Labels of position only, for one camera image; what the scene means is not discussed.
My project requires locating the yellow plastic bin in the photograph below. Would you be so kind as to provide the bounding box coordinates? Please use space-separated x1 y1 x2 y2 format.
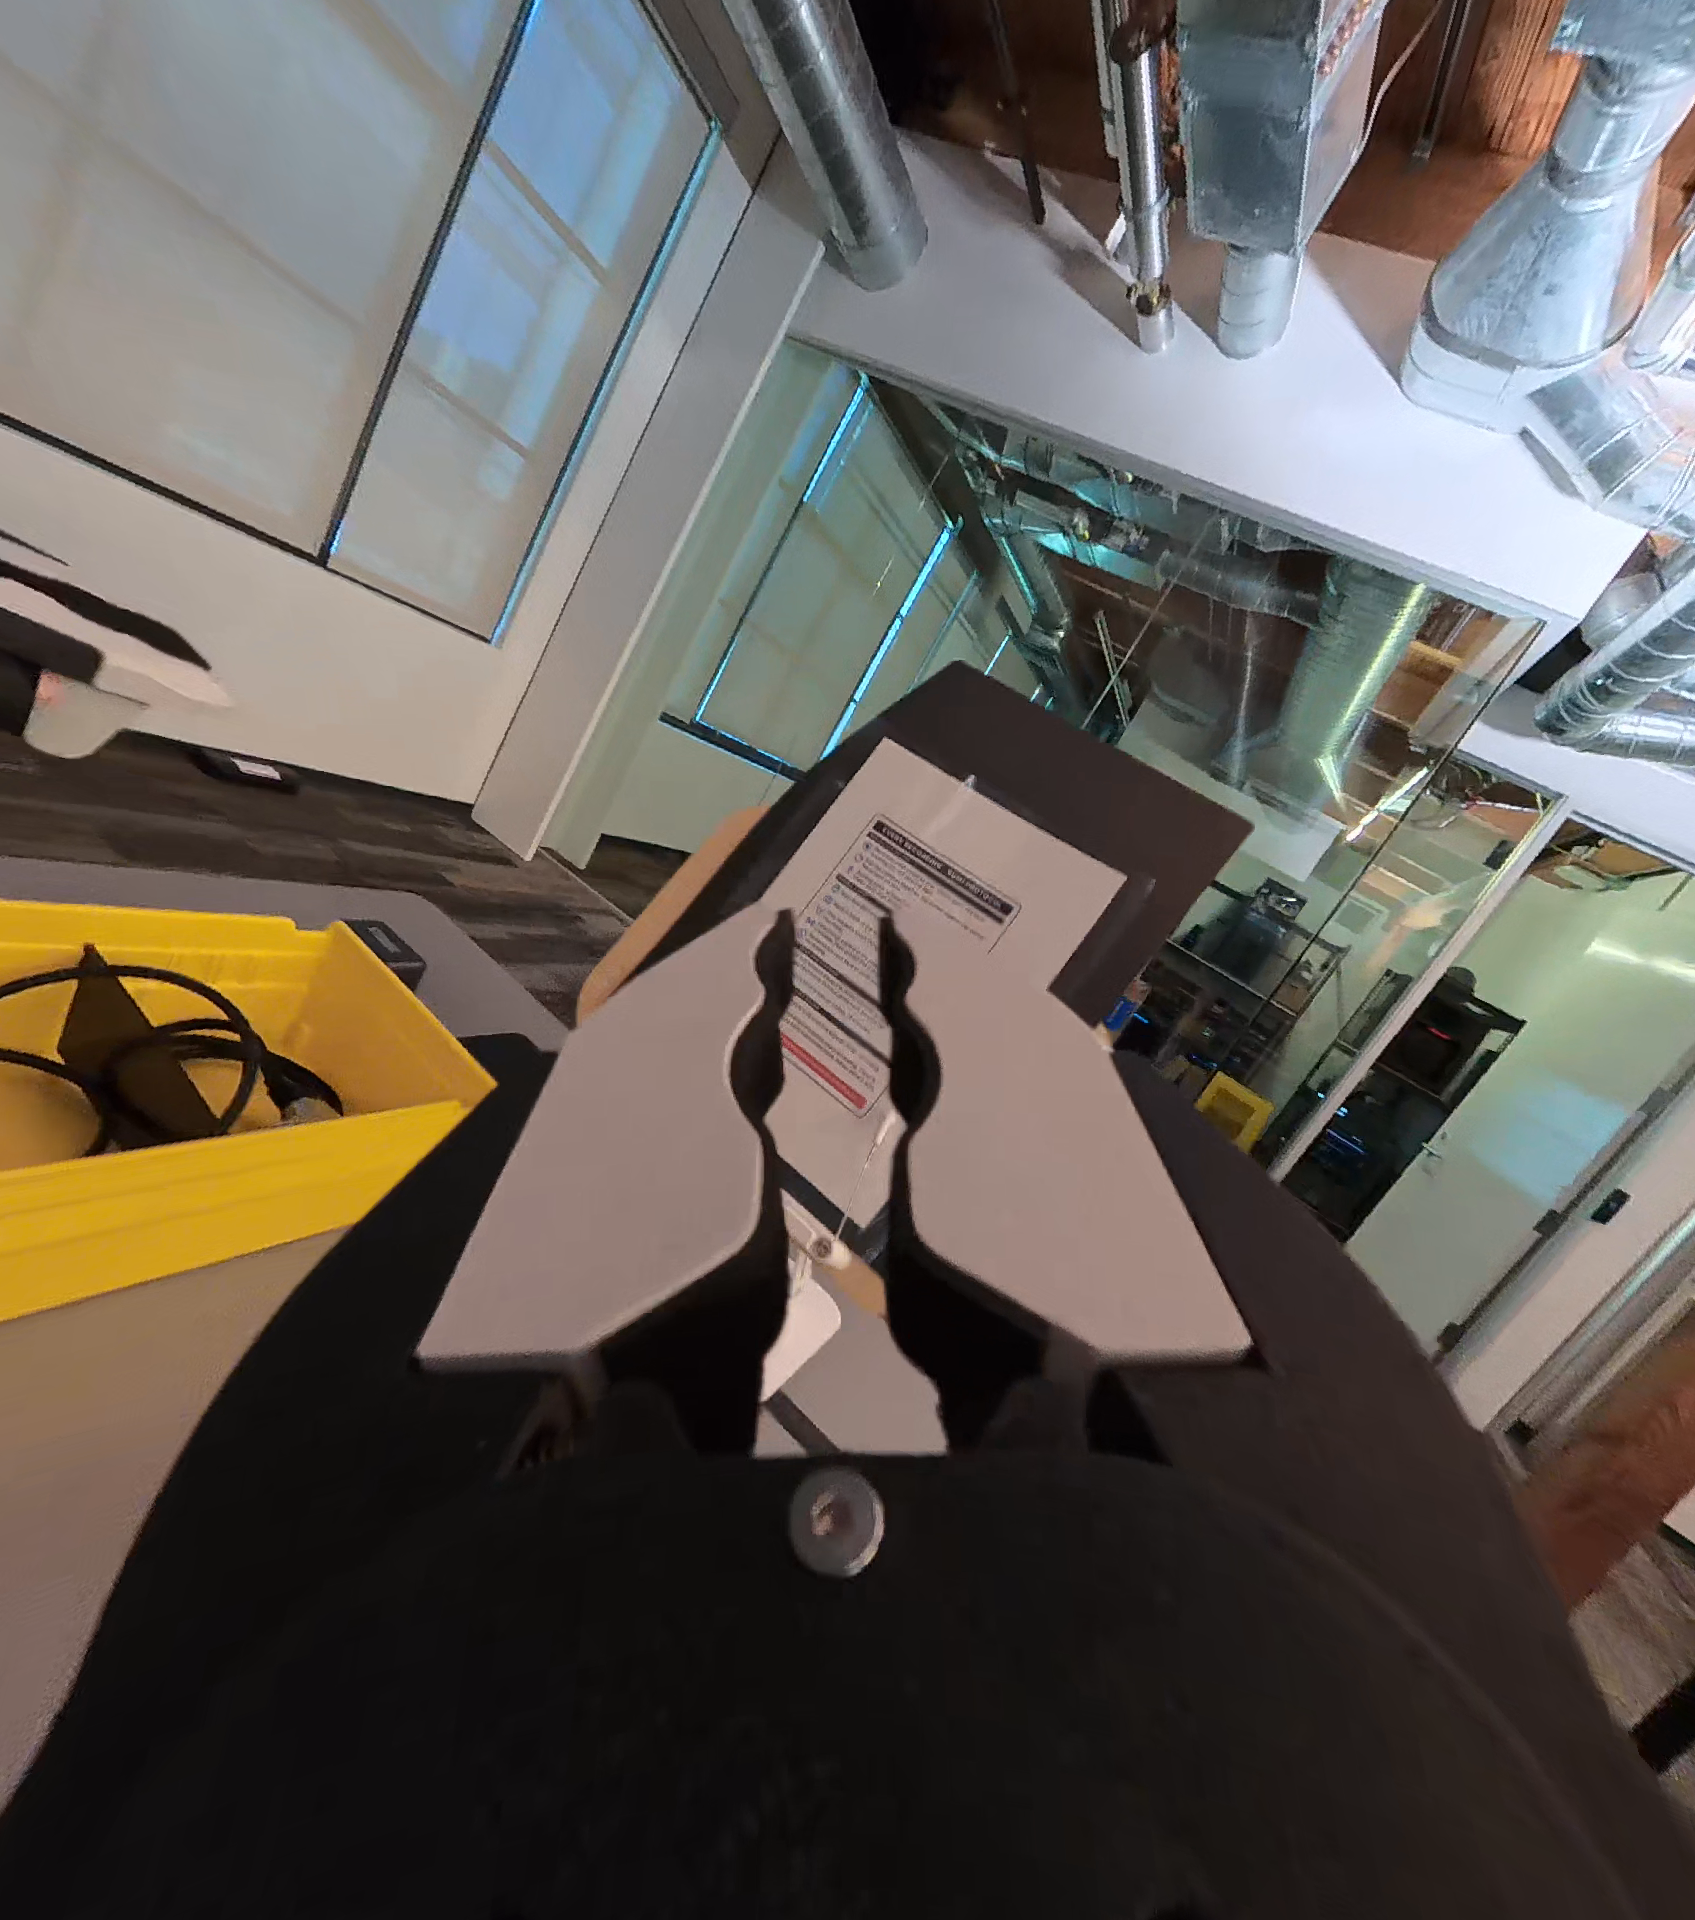
0 891 499 1355

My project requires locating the rectangular silver duct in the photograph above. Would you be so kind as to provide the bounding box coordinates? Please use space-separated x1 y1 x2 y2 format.
1173 0 1385 362

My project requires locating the yellow floor sign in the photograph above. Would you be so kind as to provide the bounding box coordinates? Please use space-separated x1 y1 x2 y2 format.
1195 1069 1277 1152

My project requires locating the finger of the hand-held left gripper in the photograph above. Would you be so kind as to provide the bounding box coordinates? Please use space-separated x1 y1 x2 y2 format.
25 683 147 761
0 570 235 715

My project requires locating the thin metal pipe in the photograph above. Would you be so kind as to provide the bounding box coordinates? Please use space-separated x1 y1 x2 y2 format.
1105 0 1181 358

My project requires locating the small dark box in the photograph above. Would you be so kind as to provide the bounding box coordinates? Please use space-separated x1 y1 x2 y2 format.
342 917 429 993

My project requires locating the silver spiral duct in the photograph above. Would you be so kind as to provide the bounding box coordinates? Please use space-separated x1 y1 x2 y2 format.
723 0 933 296

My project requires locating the bundle of silver ceiling pipes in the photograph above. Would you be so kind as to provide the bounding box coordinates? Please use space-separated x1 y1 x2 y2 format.
1525 300 1695 784

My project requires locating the large window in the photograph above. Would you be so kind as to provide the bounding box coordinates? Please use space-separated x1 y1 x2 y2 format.
0 0 723 651

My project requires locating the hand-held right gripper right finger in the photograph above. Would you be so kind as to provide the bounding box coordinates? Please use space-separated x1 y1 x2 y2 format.
876 917 1259 1451

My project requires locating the white instruction sheet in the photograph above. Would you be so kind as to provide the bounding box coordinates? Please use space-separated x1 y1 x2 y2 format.
769 737 1129 1201

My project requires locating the black shelving rack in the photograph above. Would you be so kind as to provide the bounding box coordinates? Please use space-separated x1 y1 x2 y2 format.
1144 883 1528 1209

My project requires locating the black cable with plug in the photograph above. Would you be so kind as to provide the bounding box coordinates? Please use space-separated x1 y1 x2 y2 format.
0 962 342 1161

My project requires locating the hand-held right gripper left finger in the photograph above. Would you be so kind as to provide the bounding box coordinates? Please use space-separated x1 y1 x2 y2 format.
413 907 798 1451

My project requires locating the large silver funnel duct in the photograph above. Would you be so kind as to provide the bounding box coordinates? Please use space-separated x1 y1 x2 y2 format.
1398 0 1695 438

